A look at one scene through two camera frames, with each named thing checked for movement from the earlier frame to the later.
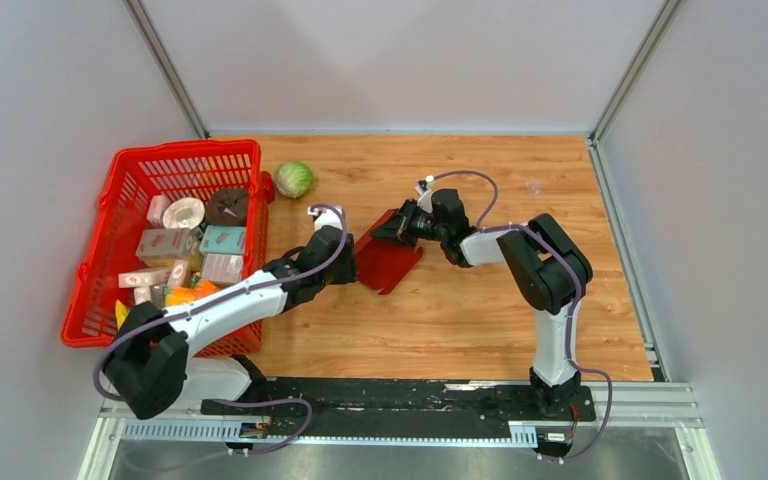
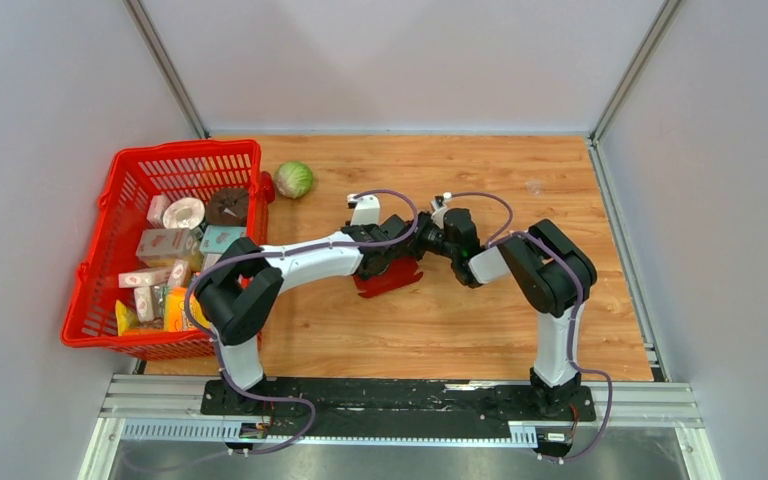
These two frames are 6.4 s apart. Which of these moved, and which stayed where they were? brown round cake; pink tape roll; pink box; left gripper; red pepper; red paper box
Moved: left gripper; red paper box
Stayed: pink tape roll; pink box; brown round cake; red pepper
